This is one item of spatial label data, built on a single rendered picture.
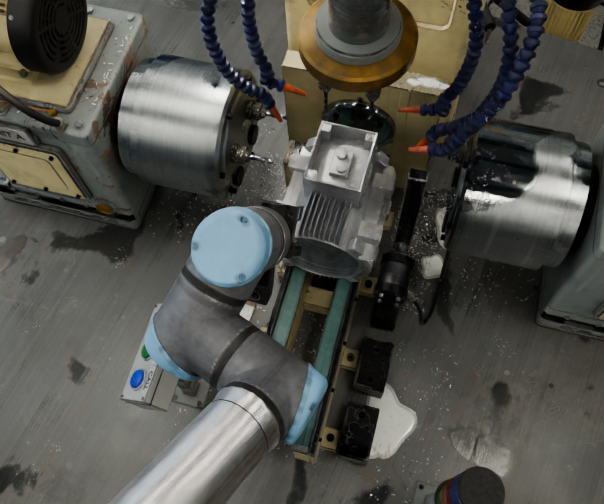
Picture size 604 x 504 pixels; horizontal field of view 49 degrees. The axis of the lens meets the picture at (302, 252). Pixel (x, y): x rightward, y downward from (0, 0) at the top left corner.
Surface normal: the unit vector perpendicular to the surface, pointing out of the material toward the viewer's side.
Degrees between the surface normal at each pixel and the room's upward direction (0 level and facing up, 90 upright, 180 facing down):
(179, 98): 9
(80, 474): 0
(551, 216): 43
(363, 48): 0
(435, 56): 90
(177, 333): 29
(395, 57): 0
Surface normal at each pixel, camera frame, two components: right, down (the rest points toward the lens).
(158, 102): -0.11, -0.13
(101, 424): -0.04, -0.40
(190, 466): 0.27, -0.73
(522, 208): -0.19, 0.25
